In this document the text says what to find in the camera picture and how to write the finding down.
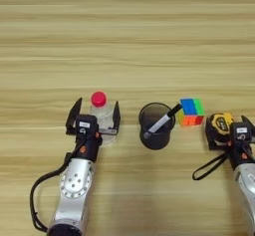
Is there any white marker with black cap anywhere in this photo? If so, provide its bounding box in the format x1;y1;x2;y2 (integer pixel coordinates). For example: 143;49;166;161
142;103;183;139

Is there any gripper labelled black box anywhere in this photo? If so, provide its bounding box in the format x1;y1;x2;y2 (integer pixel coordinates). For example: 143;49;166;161
75;114;100;137
229;121;252;144

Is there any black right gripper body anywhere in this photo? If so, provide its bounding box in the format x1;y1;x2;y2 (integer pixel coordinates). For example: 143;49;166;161
228;142;255;171

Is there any black mesh pen cup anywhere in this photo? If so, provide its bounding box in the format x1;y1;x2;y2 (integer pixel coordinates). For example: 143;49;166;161
137;102;176;150

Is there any yellow tape measure with strap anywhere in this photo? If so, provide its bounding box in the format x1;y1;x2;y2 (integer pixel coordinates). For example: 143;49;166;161
191;112;235;181

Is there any clear bottle with red cap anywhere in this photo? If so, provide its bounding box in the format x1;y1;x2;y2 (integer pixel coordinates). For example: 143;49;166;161
89;91;118;147

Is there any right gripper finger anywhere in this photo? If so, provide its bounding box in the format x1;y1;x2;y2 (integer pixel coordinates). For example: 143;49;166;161
204;123;231;151
240;115;255;135

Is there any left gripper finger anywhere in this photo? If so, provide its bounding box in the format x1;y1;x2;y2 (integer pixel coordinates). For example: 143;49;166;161
112;101;122;130
65;97;84;135

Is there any multicoloured puzzle cube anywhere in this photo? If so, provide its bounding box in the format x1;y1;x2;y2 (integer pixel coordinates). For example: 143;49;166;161
175;97;205;127

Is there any left gripper labelled black box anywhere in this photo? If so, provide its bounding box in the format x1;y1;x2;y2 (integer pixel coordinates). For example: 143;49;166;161
75;114;100;137

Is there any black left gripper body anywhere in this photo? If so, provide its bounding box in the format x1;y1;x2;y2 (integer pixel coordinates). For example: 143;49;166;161
74;127;120;163

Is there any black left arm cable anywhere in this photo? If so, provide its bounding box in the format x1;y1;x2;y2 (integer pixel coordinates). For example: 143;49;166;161
29;143;84;233

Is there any right gripper labelled black box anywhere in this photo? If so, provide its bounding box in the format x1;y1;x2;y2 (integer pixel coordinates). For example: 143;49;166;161
229;121;252;144

